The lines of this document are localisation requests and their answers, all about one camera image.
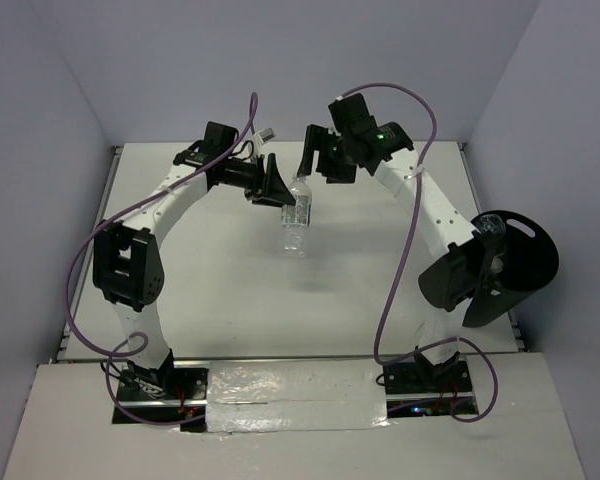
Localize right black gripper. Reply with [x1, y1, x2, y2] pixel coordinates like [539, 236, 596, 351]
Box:
[296, 124, 357, 184]

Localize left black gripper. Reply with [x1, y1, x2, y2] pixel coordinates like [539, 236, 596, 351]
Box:
[222, 153, 297, 210]

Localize labelled bottle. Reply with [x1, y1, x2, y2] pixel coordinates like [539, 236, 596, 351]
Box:
[279, 176, 313, 258]

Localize clear bottle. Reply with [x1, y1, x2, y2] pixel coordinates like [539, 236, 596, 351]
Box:
[476, 213, 506, 276]

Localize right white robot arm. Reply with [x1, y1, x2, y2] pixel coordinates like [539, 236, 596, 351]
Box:
[297, 88, 486, 391]

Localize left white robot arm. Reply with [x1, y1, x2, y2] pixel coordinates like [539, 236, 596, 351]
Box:
[93, 122, 295, 399]

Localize black round bin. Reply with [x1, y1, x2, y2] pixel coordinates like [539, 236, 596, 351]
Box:
[463, 210, 559, 328]

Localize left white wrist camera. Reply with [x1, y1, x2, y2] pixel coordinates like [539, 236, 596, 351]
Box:
[235, 128, 275, 163]

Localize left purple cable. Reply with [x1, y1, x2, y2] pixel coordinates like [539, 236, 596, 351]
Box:
[62, 91, 261, 426]

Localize purple cable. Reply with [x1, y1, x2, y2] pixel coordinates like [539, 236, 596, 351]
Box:
[339, 81, 497, 424]
[62, 91, 261, 426]

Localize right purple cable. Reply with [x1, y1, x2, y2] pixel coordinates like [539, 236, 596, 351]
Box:
[339, 81, 497, 424]

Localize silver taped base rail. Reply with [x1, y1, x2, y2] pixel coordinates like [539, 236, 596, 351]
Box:
[112, 359, 478, 433]

